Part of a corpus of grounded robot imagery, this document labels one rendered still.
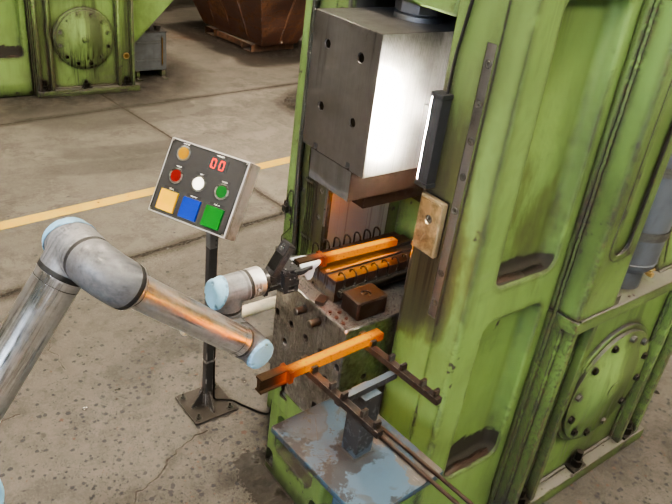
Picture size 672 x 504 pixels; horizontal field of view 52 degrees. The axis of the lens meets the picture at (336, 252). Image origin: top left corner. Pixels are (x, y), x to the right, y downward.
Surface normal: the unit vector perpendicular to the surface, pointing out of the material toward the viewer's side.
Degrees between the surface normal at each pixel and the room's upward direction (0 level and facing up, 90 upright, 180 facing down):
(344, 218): 90
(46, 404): 0
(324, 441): 0
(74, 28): 87
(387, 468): 0
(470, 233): 90
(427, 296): 90
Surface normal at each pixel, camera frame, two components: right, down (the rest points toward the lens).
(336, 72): -0.79, 0.22
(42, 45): 0.58, 0.46
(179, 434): 0.11, -0.86
